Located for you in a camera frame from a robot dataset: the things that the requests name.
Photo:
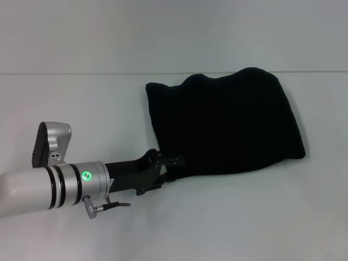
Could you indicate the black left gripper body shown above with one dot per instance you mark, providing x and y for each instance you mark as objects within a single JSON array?
[{"x": 136, "y": 174}]

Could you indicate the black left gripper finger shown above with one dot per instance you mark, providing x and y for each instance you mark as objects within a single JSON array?
[
  {"x": 172, "y": 160},
  {"x": 171, "y": 178}
]

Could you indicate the black shirt with FREE print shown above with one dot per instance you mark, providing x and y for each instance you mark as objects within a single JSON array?
[{"x": 225, "y": 122}]

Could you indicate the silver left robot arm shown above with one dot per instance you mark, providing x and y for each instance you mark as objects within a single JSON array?
[{"x": 54, "y": 182}]

